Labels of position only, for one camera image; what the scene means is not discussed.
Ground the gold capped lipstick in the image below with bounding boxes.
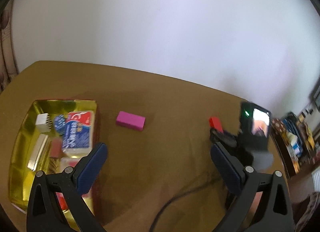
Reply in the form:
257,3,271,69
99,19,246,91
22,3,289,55
49,137,63,159

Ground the beige floral curtain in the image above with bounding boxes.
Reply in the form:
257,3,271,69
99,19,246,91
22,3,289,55
0,0,19,93

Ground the blue patterned round cap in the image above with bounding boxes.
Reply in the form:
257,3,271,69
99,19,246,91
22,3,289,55
53,114,66,136

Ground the black cable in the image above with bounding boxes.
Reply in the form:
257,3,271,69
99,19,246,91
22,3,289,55
149,171,226,232

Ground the silver lighter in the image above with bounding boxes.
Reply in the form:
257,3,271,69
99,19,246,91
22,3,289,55
27,133,49,171

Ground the pink rectangular block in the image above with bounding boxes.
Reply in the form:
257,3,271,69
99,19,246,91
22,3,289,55
116,111,145,131

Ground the small red block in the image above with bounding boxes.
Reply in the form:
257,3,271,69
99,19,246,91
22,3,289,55
209,117,223,133

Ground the gold and red toffee tin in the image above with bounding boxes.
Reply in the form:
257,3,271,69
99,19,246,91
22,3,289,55
8,99,100,213

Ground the phone on right gripper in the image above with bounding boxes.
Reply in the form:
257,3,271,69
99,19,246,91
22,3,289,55
238,101,272,150

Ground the clear box with red insert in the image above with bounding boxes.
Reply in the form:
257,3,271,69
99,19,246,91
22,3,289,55
60,157,80,172

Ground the wall mounted dark screen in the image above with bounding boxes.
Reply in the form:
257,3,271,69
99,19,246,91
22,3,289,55
312,82,320,110

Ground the cluttered side shelf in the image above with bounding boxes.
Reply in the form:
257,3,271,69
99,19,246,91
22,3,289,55
271,112,317,179

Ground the white cube with black stripes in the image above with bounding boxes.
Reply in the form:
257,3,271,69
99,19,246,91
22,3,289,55
35,113,52,133

